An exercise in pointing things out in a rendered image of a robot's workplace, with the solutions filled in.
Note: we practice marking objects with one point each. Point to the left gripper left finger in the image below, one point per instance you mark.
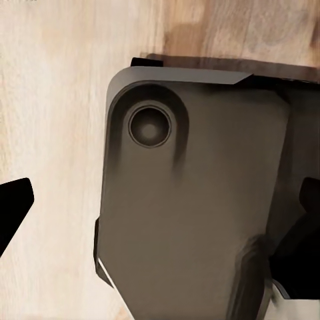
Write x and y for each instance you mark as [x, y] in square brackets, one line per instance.
[16, 199]

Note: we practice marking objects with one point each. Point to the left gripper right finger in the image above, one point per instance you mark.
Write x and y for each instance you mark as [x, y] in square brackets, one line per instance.
[309, 198]

